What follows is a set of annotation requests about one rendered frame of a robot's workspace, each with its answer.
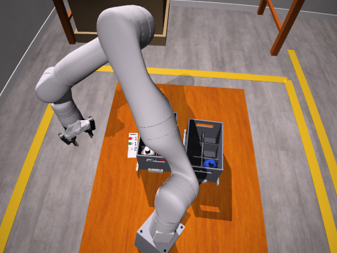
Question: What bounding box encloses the white paper pick list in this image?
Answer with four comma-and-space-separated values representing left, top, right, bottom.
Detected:
128, 133, 138, 158

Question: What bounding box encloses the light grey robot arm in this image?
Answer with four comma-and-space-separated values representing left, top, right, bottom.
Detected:
35, 5, 200, 243

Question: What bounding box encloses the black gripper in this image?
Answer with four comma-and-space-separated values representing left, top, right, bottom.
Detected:
58, 116, 96, 147

